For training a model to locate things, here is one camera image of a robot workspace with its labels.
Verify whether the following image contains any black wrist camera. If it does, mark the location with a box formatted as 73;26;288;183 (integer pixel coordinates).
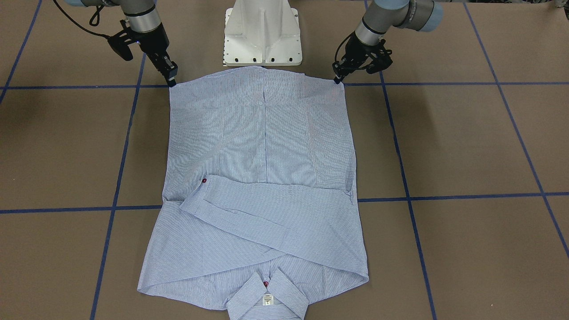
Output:
106;20;142;61
363;39;393;74

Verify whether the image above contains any light blue striped shirt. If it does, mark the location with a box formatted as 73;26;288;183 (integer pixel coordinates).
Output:
137;67;369;320

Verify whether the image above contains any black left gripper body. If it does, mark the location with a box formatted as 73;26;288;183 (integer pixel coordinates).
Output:
344;36;370;72

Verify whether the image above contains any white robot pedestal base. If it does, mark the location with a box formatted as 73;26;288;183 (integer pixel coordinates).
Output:
222;0;303;67

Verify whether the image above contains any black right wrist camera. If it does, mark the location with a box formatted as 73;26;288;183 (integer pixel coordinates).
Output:
106;20;142;61

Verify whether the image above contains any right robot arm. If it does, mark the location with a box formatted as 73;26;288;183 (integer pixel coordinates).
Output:
53;0;178;88

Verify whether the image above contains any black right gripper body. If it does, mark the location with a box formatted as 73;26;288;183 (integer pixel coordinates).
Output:
139;26;171;67

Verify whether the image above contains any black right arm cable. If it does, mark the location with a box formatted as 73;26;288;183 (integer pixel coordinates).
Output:
52;0;129;40

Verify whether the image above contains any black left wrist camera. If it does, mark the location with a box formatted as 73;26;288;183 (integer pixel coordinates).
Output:
363;39;393;74

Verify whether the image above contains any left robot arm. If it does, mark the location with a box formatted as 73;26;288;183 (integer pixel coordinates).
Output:
333;0;444;84

